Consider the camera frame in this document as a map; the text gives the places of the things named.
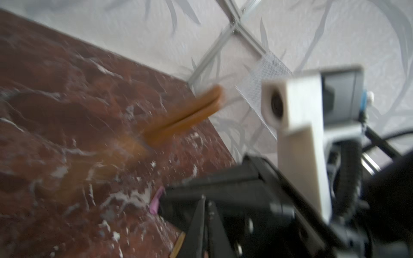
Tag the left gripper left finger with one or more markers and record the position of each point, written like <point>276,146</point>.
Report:
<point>192,246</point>

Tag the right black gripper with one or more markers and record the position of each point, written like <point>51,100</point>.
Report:
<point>262,216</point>

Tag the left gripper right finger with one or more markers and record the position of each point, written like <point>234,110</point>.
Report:
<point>218,242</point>

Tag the dark brown pen cap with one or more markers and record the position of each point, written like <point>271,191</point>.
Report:
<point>183,118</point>

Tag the brown pen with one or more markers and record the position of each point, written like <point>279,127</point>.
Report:
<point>108,159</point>

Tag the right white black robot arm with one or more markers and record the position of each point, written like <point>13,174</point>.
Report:
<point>383,224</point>

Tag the tan pen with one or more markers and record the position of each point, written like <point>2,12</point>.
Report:
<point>177,245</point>

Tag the magenta pink pen cap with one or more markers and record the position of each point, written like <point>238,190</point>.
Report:
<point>155,202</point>

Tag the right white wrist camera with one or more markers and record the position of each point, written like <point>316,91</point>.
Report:
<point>317,116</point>

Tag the white wire mesh basket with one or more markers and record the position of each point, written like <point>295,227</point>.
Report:
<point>267,68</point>

